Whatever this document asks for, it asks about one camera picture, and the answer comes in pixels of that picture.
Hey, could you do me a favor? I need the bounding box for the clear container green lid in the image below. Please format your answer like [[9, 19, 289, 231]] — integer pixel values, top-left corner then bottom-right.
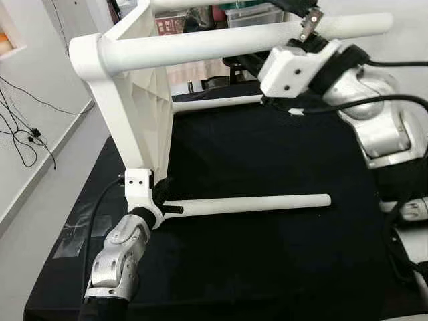
[[224, 0, 285, 29]]

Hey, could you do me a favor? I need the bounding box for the black stool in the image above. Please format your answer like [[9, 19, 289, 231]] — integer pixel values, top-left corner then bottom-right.
[[201, 70, 263, 92]]

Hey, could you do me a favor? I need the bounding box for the black tablecloth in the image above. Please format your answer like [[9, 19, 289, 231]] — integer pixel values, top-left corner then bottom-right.
[[23, 80, 428, 320]]

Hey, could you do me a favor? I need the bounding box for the beige cloth covered table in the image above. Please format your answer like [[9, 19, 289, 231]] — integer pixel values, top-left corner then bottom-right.
[[164, 59, 232, 86]]

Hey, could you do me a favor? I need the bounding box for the red printed cardboard box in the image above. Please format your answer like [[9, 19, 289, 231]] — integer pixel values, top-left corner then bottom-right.
[[155, 13, 189, 35]]

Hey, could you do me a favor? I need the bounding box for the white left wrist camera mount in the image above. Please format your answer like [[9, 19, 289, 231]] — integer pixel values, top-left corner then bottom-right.
[[124, 168, 165, 230]]

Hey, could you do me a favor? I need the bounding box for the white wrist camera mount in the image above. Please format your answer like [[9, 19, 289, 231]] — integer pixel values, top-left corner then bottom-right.
[[259, 39, 343, 102], [124, 168, 165, 230]]

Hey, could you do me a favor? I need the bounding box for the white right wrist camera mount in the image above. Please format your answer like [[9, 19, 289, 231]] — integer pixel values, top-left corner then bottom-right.
[[259, 39, 343, 102]]

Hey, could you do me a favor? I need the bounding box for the long black wall cable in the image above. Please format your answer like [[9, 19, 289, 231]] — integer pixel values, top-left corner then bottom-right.
[[0, 74, 96, 117]]

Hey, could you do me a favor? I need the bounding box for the looped black wall cable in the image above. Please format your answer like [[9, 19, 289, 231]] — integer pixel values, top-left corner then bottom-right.
[[0, 90, 58, 169]]

